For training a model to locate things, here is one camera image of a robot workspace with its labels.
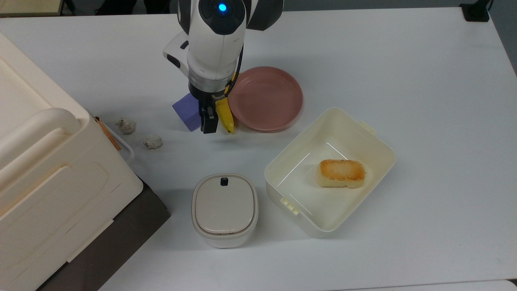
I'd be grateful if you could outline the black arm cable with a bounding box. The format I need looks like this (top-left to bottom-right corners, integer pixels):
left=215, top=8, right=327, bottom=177
left=223, top=44, right=245, bottom=98

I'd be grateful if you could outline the small white lidded bin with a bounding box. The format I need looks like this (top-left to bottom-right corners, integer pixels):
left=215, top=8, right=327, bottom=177
left=191, top=174, right=259, bottom=249

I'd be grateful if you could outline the large cream storage box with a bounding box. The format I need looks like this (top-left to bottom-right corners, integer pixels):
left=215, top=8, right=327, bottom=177
left=0, top=32, right=144, bottom=291

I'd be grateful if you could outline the purple foam cube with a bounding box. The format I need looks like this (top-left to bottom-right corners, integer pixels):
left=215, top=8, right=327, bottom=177
left=172, top=93, right=202, bottom=132

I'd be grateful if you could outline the black table clamp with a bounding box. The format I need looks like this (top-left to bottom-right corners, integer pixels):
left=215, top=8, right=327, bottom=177
left=460, top=0, right=491, bottom=22

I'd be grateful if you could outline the yellow banana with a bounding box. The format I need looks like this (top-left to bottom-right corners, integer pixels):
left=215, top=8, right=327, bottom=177
left=215, top=72, right=236, bottom=134

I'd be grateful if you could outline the dark brown base board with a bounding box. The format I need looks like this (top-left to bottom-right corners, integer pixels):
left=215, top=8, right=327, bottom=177
left=36, top=176, right=171, bottom=291

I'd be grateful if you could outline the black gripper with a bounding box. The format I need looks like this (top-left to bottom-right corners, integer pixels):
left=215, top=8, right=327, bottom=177
left=189, top=83, right=227, bottom=134

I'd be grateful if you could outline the cream open plastic container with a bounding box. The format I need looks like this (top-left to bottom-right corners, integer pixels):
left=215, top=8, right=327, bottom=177
left=264, top=107, right=396, bottom=238

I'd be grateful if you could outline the toasted bread piece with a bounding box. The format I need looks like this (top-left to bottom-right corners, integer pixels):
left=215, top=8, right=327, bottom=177
left=316, top=159, right=366, bottom=189

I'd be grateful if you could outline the brown strap tag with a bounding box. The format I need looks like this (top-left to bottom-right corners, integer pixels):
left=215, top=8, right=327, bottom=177
left=95, top=116, right=122, bottom=152

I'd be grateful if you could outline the white wire box handle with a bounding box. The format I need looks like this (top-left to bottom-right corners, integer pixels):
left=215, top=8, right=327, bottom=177
left=114, top=133, right=135, bottom=162

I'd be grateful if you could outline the pink round plate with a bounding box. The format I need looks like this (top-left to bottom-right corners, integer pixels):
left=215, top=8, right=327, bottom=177
left=228, top=66, right=304, bottom=133

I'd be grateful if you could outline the wooden side table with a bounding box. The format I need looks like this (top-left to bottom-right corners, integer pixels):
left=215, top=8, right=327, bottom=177
left=0, top=0, right=65, bottom=17

